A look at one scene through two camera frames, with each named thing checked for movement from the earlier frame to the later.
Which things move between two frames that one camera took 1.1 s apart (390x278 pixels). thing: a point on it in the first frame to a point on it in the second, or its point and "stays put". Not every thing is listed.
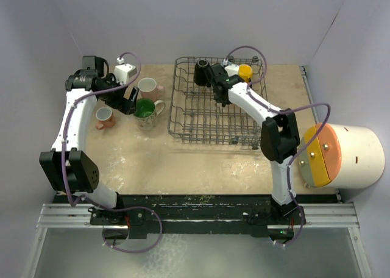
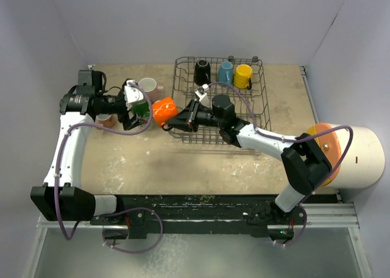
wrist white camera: [232, 69] to [202, 94]
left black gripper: [120, 103] to [130, 123]
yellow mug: [245, 71] stays put
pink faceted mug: [148, 89] stays put
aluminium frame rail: [317, 216] stays put
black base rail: [198, 214] stays put
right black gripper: [223, 100] to [183, 120]
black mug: [203, 73] stays put
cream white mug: [144, 112] to [140, 128]
